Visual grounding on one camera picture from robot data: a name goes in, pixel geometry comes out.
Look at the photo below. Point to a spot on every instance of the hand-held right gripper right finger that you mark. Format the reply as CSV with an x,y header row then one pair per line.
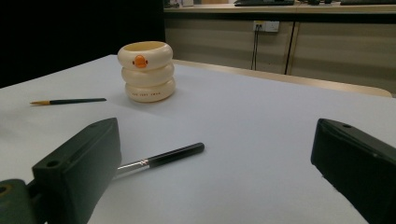
x,y
358,165

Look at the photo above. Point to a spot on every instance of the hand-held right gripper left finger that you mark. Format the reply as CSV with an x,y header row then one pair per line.
x,y
81,168

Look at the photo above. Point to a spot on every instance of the black powder brush silver ferrule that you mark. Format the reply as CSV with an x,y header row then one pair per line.
x,y
174,155

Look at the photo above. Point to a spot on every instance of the cream ringed duck brush holder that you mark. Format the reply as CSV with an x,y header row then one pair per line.
x,y
148,74

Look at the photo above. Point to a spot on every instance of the black curtain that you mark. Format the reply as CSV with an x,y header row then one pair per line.
x,y
62,31

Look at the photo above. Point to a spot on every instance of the black keyboard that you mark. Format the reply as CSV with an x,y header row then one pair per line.
x,y
367,2
264,2

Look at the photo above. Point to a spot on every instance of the beige counter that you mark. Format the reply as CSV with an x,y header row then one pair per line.
x,y
280,9

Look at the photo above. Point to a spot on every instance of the white wall socket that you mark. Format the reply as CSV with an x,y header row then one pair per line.
x,y
267,26

